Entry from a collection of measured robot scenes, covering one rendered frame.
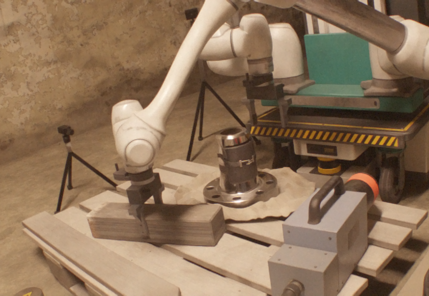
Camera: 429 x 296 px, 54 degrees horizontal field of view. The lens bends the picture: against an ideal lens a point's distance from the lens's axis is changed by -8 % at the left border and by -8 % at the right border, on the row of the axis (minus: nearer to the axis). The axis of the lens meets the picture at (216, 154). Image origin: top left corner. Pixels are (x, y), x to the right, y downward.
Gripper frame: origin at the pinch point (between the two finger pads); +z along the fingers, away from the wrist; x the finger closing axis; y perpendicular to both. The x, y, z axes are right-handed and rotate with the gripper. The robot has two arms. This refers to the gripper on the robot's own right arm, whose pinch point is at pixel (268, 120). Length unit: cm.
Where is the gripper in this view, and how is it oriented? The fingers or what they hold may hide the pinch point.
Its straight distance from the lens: 165.0
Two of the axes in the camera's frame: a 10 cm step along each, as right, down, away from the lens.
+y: 6.4, -3.5, 6.9
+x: -7.5, -0.9, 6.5
